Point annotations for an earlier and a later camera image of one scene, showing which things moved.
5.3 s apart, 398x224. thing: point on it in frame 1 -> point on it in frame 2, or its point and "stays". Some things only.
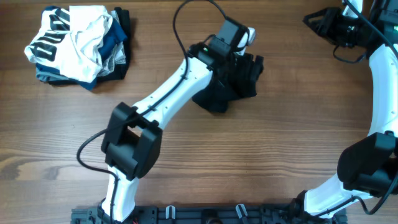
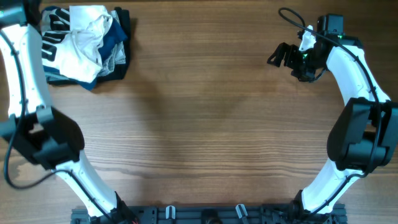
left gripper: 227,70 -> 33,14
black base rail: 282,214 stays
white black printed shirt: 69,40 stays
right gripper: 329,23 -> 289,57
